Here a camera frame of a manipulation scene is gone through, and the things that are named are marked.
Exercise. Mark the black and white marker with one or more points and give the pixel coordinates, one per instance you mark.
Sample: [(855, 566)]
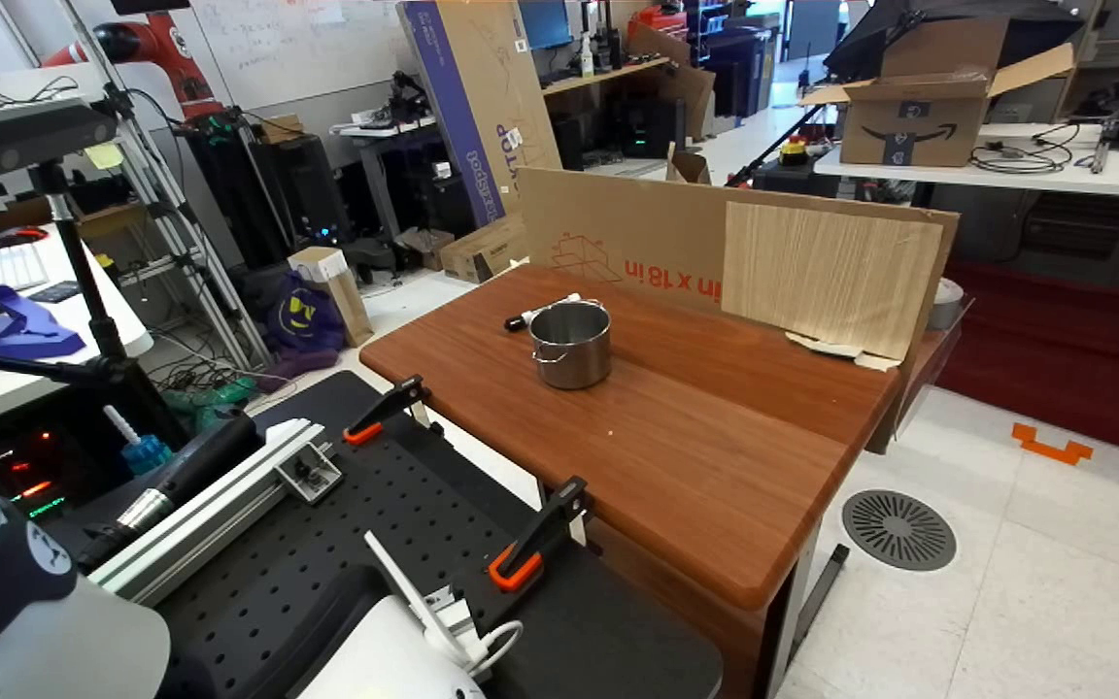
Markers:
[(520, 321)]

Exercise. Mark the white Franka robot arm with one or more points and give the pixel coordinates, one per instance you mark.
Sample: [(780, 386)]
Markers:
[(58, 647)]

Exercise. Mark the silver metal pot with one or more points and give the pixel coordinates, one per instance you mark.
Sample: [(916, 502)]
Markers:
[(572, 353)]

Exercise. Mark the brown wooden table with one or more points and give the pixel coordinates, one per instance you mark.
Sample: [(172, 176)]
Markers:
[(661, 427)]

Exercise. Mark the flat cardboard box on floor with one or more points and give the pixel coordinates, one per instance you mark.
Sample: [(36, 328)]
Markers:
[(484, 249)]

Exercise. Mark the brown cardboard board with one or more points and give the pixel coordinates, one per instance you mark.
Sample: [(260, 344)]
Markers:
[(638, 240)]

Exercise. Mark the small tan cardboard box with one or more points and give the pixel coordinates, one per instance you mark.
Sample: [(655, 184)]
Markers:
[(339, 293)]

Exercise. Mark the purple bag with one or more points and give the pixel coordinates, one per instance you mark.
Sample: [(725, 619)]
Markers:
[(288, 315)]

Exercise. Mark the white torn paper strip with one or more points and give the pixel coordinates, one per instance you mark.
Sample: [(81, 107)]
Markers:
[(846, 351)]

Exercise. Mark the black equipment box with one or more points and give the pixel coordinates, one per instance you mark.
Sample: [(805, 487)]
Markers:
[(797, 176)]

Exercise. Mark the black perforated breadboard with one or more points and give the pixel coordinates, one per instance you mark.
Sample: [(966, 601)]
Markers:
[(330, 544)]

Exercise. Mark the yellow red emergency stop button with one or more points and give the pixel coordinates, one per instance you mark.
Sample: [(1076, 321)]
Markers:
[(795, 145)]

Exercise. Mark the round metal floor drain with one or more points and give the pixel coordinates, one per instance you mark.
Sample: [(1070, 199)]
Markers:
[(899, 529)]

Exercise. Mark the silver metal ladder stand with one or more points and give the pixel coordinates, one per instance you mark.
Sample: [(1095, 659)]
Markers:
[(194, 245)]

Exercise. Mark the open Amazon cardboard box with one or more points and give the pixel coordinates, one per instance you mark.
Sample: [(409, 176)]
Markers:
[(923, 123)]

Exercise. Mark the white side desk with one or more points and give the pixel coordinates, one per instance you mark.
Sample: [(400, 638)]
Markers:
[(135, 330)]

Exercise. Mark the red machine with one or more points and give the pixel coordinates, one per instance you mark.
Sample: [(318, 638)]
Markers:
[(164, 51)]

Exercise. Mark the black control box red lights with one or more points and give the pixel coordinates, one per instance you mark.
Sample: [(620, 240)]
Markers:
[(29, 467)]

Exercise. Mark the purple cloth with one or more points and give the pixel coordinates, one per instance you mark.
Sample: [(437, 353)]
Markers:
[(3, 330)]

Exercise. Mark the aluminium rail with bracket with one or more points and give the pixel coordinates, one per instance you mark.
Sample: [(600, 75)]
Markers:
[(210, 509)]

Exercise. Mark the black camera tripod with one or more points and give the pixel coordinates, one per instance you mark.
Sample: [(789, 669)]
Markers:
[(96, 296)]

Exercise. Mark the black stereo camera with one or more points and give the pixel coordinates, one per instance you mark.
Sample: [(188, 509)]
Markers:
[(29, 137)]

